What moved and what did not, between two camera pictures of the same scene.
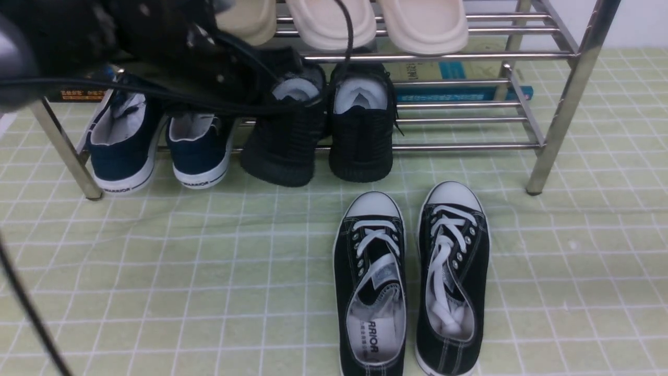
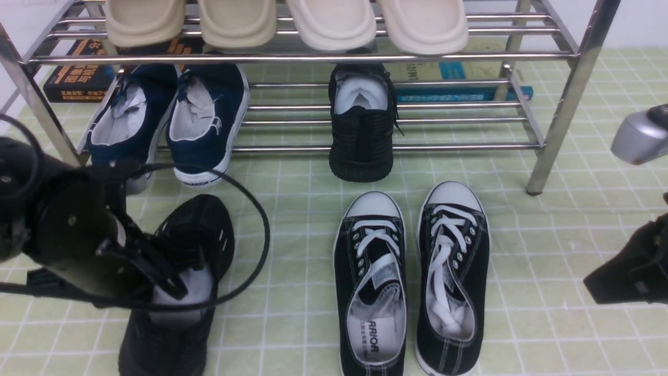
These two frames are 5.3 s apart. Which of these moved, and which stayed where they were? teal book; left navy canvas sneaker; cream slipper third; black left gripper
Moved: black left gripper
Stayed: teal book; cream slipper third; left navy canvas sneaker
